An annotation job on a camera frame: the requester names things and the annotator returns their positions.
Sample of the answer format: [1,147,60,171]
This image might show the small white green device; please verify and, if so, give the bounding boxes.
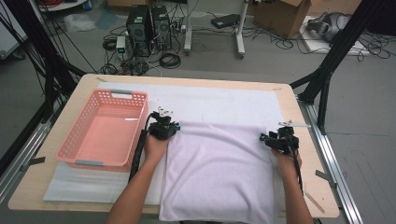
[115,35,127,61]

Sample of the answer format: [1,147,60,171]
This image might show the black frame strut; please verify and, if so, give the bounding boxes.
[289,0,387,135]
[0,0,87,124]

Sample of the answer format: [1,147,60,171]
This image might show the person's left hand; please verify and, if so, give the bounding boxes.
[143,133,172,164]

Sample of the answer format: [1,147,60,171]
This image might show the aluminium rail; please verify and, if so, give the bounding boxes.
[297,95,364,224]
[0,101,64,204]

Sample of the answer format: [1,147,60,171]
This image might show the left gripper black sleeved cable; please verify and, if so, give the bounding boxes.
[128,111,157,184]

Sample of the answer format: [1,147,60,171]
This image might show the person's right hand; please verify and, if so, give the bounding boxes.
[271,148,303,178]

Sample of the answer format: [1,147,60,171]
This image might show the slim black computer tower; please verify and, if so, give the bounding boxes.
[150,4,173,51]

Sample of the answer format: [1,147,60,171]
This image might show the large black computer tower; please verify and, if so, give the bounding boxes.
[125,4,153,58]

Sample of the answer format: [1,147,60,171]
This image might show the pink plastic basket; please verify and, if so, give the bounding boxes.
[55,88,149,173]

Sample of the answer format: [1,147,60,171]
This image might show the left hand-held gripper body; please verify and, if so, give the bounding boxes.
[147,106,181,141]

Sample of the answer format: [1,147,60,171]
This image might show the white metal stand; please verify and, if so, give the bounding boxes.
[183,0,250,60]

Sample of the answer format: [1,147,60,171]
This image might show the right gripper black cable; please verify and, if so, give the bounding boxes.
[287,136,304,196]

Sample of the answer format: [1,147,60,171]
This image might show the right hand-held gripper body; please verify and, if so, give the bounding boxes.
[264,119,312,155]

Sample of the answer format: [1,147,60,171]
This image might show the tangle of black cables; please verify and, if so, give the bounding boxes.
[356,29,394,63]

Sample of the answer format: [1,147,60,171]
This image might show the grey padded headset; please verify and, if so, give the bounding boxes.
[306,12,351,43]

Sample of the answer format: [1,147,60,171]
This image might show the lilac printed towel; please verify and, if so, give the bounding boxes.
[158,120,276,224]

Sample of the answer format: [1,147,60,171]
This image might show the white grid mat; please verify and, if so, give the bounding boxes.
[97,81,285,209]

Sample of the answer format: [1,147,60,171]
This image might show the open cardboard box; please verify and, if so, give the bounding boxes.
[253,0,312,39]

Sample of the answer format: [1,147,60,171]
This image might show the white flat board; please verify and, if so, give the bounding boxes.
[299,15,372,57]

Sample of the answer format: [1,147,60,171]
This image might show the clear plastic bag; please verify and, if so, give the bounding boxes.
[64,12,96,34]

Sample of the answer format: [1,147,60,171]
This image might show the black flat device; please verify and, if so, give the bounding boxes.
[210,13,243,30]

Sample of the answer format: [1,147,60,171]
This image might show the coiled black cable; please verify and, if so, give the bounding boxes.
[159,52,182,70]

